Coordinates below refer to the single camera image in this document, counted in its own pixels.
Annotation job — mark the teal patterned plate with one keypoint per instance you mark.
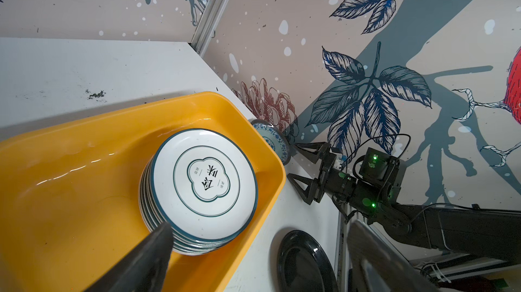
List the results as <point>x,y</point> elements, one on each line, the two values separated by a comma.
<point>274,138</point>

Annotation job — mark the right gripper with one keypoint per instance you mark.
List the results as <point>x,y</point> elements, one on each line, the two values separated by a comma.
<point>349,194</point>

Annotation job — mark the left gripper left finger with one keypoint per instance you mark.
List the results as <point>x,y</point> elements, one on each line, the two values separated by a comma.
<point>144,268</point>

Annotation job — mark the white plate black rim back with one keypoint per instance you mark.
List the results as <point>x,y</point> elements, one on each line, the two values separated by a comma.
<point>204,186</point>

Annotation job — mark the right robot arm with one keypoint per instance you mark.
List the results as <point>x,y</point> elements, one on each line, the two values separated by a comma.
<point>488,233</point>

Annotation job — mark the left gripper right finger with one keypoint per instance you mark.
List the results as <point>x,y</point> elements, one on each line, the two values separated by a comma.
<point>376,267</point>

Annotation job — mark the yellow plastic bin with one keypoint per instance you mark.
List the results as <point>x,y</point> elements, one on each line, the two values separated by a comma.
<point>69,195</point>

